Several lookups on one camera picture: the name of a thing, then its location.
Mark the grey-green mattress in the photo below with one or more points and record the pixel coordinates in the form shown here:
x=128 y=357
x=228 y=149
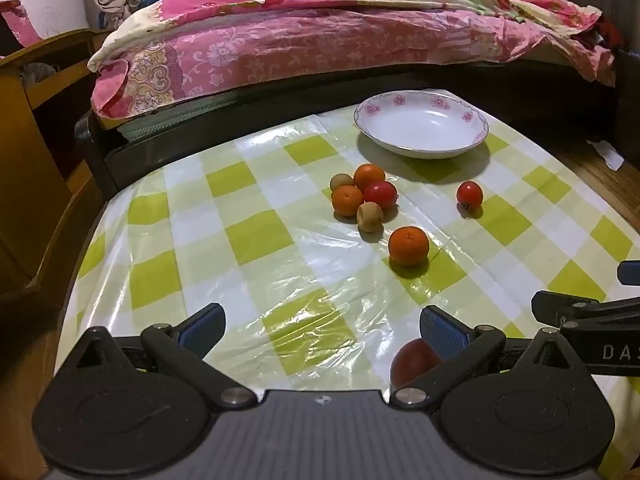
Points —
x=160 y=122

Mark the pink cloth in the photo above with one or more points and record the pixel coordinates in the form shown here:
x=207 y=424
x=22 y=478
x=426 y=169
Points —
x=20 y=20

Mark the orange mandarin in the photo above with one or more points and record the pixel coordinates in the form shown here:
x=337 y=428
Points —
x=346 y=201
x=369 y=176
x=409 y=245

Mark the pink floral quilt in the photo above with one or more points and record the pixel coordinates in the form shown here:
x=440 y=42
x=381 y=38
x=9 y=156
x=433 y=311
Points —
x=300 y=40

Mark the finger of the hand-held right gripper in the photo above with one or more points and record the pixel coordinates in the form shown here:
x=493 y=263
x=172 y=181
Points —
x=630 y=272
x=550 y=306

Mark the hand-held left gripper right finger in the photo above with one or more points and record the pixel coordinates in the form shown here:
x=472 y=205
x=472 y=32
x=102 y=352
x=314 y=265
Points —
x=442 y=332

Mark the large dark red tomato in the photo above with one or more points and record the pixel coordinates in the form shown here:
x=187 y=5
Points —
x=412 y=362

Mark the wooden cabinet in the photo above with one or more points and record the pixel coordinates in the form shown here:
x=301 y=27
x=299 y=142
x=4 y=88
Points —
x=30 y=160

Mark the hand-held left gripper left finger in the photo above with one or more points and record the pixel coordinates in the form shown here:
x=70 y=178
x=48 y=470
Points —
x=205 y=331

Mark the white paper scrap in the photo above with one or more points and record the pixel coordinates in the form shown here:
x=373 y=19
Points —
x=607 y=152

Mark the green checkered plastic tablecloth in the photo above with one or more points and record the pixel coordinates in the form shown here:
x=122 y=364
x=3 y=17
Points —
x=250 y=260

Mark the small red tomato with stem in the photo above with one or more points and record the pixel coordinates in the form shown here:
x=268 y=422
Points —
x=469 y=193

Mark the black bed frame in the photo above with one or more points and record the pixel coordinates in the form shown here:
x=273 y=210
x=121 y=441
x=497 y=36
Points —
x=150 y=147

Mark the brown kiwi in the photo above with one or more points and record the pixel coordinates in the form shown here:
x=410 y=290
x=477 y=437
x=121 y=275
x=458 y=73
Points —
x=340 y=181
x=370 y=216

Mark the white floral rim plate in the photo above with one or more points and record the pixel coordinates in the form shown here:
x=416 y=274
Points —
x=420 y=125

